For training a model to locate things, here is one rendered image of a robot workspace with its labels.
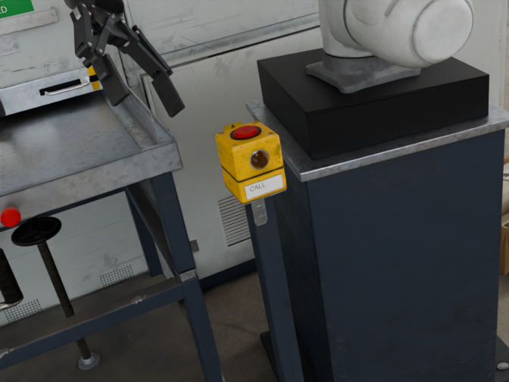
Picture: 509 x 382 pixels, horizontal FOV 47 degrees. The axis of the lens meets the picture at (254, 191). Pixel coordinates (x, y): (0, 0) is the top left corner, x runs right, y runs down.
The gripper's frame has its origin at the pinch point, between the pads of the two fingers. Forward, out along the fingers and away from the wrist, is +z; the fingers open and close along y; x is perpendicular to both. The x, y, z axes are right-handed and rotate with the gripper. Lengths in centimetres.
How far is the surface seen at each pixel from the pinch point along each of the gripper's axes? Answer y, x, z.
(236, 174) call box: 7.7, -3.4, 15.0
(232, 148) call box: 5.9, -5.8, 11.9
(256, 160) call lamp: 8.0, -7.2, 14.9
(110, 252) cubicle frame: 75, 79, -10
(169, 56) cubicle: 70, 25, -46
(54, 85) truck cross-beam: 28, 35, -34
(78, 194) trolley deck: 8.1, 25.7, 0.5
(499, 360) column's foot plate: 99, -4, 71
